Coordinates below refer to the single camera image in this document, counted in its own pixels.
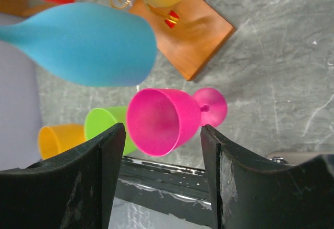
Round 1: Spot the green wine glass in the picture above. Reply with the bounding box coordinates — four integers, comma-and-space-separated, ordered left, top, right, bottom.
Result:
84, 106, 137, 155

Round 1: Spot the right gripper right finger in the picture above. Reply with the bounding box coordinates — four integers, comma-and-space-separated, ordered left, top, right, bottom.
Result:
200, 125, 333, 228

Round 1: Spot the pink wine glass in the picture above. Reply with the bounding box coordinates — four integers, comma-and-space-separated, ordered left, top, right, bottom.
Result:
126, 88, 228, 157

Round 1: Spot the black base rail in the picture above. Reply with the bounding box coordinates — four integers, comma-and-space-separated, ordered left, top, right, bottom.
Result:
115, 157, 214, 228

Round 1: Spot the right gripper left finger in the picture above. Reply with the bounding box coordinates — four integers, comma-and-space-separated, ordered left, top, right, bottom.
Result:
1, 123, 126, 228

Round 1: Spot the black white stapler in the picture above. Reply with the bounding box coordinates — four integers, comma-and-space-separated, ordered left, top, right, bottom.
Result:
266, 151, 334, 166

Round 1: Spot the blue wine glass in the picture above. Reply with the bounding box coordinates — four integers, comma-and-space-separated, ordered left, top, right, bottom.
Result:
1, 2, 157, 87

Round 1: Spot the gold wire glass rack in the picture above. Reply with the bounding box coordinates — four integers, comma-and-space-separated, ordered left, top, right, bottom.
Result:
0, 0, 235, 81

